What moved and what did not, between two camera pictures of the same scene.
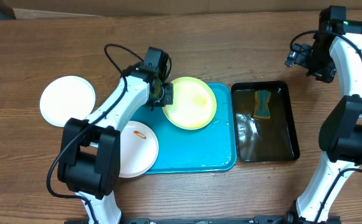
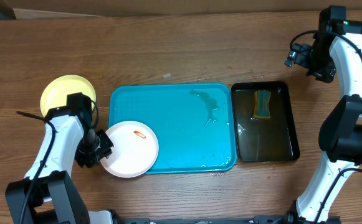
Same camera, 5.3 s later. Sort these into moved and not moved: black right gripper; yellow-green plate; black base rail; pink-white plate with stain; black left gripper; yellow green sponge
Moved: yellow-green plate; black left gripper
Not moved: pink-white plate with stain; black right gripper; yellow green sponge; black base rail
